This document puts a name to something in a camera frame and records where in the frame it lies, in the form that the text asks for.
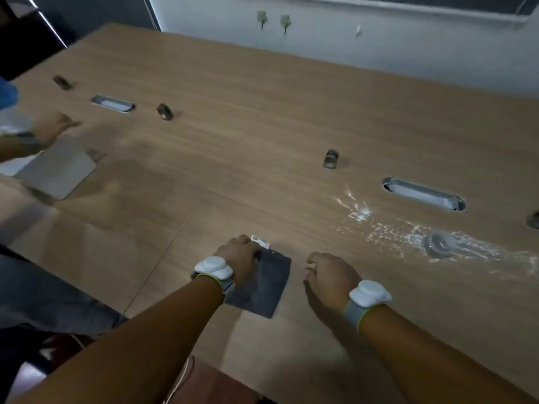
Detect grey cloth towel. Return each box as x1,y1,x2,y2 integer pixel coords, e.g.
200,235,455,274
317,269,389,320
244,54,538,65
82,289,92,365
191,234,292,319

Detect another person's forearm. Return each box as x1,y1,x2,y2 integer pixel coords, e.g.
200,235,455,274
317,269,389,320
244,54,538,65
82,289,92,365
0,132,45,164

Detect person's right forearm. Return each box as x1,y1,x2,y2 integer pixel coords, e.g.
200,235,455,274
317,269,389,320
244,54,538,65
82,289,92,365
358,305,539,404

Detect person's left forearm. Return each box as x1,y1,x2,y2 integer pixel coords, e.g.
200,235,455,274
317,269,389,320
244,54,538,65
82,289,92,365
12,275,226,404

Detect person's grey cloth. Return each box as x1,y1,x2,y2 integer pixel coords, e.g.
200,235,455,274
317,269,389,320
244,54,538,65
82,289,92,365
13,136,98,201

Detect person's left hand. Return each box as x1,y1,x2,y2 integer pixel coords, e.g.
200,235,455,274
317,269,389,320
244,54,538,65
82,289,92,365
212,234,262,291

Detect person's right hand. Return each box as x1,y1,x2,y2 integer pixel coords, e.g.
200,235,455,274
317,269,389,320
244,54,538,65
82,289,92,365
304,252,363,314

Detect dark window white sill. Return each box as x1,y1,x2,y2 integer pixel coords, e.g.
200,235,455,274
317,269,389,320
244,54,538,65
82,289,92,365
235,0,539,18

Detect person's grey trousers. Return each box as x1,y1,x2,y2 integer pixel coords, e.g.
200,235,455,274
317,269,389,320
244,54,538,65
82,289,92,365
0,246,129,333

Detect white wrist tracker grey band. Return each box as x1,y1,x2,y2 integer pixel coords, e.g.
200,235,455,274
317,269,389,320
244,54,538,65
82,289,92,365
343,279,393,333
191,255,236,306

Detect silver oval cable grommet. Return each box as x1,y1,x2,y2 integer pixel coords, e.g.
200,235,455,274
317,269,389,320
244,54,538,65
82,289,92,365
89,94,136,114
381,176,467,213

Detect spilled white powder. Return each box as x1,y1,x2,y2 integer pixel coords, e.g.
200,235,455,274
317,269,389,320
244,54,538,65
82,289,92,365
332,185,539,278

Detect clear plastic shaker jar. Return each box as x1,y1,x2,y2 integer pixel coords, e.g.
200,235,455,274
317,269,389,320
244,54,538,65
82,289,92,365
422,230,462,260

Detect blue fabric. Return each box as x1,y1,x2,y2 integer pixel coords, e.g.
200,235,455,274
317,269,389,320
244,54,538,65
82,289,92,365
0,76,20,111

